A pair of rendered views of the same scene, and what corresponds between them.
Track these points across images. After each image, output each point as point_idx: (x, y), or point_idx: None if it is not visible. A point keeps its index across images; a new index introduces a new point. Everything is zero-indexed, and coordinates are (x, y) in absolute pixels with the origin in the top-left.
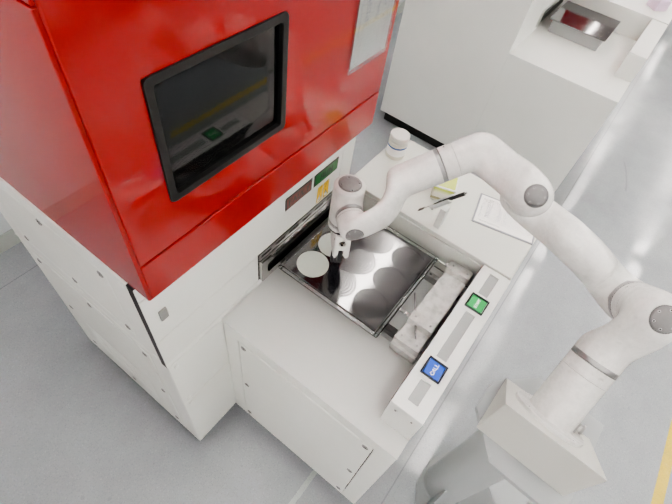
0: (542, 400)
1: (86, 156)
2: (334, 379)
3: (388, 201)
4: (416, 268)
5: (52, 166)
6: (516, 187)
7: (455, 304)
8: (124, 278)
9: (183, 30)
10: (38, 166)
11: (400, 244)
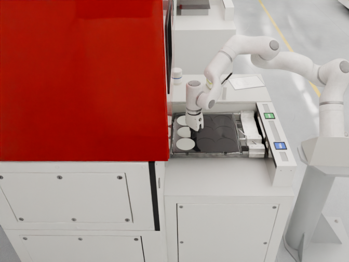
0: (326, 131)
1: (159, 65)
2: (239, 185)
3: (217, 80)
4: (229, 121)
5: (116, 98)
6: (264, 46)
7: None
8: (148, 158)
9: (166, 3)
10: (97, 109)
11: (213, 116)
